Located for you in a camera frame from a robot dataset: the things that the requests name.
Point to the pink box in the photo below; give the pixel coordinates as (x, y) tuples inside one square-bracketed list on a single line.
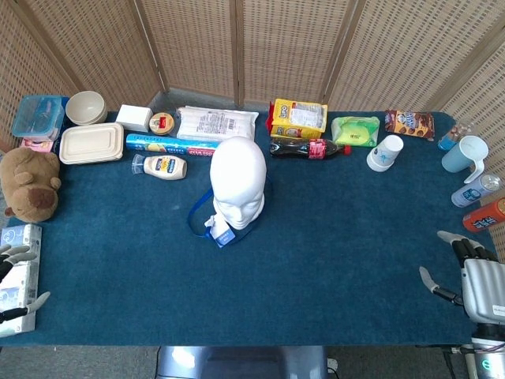
[(37, 145)]

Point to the beige bowl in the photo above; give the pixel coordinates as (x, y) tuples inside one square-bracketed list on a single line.
[(84, 108)]

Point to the blue felt table cover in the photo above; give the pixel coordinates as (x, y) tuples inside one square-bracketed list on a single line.
[(335, 256)]

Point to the white and blue can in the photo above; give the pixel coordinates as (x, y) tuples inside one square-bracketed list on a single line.
[(471, 193)]

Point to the small white box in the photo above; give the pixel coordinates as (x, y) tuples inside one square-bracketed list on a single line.
[(134, 117)]

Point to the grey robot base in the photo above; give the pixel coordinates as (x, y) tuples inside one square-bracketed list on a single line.
[(236, 363)]

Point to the white foam mannequin head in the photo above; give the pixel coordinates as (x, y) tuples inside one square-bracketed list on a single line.
[(236, 173)]

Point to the woven bamboo folding screen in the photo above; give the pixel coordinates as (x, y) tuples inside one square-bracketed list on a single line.
[(197, 39)]

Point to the orange can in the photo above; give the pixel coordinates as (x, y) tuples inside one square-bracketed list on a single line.
[(485, 217)]

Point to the mayonnaise squeeze bottle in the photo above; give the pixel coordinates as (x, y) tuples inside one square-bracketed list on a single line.
[(165, 166)]

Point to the clear bottle with blue label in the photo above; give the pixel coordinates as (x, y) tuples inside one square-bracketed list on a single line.
[(450, 140)]

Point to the brown cookie bag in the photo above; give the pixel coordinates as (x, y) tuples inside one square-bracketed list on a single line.
[(410, 123)]

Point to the cola bottle with red label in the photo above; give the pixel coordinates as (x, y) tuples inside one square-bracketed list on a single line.
[(300, 148)]

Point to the white paper cup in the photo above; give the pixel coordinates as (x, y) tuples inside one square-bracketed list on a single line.
[(384, 154)]

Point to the clear container with blue lid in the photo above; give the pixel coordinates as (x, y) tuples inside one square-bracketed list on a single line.
[(37, 114)]

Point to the green wet wipes pack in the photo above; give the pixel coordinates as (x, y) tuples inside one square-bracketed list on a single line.
[(355, 132)]

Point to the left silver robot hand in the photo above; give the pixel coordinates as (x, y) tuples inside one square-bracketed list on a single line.
[(16, 252)]

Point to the yellow snack box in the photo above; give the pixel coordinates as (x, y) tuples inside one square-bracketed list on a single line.
[(300, 116)]

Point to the blue plastic wrap box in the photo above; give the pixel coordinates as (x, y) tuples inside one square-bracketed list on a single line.
[(165, 144)]

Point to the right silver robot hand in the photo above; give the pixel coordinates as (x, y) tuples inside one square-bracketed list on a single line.
[(483, 288)]

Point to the tissue multipack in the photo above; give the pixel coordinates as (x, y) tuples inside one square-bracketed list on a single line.
[(19, 280)]

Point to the beige lidded lunch box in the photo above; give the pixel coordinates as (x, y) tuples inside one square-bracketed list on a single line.
[(90, 142)]

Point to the brown plush animal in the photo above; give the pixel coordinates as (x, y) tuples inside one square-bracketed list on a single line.
[(27, 181)]

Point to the round tin with red label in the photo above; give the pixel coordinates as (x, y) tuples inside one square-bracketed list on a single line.
[(161, 123)]

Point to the white plastic pack with barcode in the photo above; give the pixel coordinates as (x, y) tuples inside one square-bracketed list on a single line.
[(217, 123)]

